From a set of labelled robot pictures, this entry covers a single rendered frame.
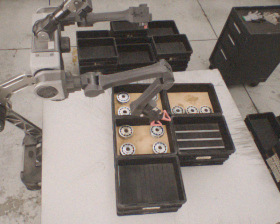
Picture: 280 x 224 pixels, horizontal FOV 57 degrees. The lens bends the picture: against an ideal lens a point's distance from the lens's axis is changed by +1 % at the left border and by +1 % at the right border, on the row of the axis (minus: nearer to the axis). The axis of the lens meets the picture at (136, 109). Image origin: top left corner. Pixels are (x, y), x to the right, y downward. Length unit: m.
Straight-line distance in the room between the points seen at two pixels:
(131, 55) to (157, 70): 1.76
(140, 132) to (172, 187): 0.44
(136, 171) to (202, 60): 2.35
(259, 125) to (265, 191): 1.02
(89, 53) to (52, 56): 1.55
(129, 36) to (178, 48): 0.56
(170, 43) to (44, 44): 1.93
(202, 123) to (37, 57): 1.25
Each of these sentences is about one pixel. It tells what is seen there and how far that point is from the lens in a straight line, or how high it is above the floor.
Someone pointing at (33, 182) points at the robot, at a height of 0.24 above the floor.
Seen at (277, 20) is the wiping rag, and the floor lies 0.88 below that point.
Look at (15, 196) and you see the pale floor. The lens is 2.64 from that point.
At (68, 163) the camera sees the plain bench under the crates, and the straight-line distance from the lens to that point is 1.88.
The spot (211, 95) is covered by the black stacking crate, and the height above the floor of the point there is 0.88.
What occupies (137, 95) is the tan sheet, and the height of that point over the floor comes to 0.83.
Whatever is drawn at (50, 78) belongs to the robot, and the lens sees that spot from 1.24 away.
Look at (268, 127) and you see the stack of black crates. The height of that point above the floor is 0.27.
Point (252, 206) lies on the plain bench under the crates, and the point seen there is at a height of 0.70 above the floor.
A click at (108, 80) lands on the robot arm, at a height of 1.48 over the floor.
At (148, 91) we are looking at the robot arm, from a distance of 1.41.
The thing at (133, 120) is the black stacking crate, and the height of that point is 0.90.
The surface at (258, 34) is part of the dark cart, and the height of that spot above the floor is 0.89.
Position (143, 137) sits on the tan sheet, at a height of 0.83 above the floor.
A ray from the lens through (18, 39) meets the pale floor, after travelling 3.87.
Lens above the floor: 2.41
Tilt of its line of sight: 54 degrees down
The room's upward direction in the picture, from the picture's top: 10 degrees clockwise
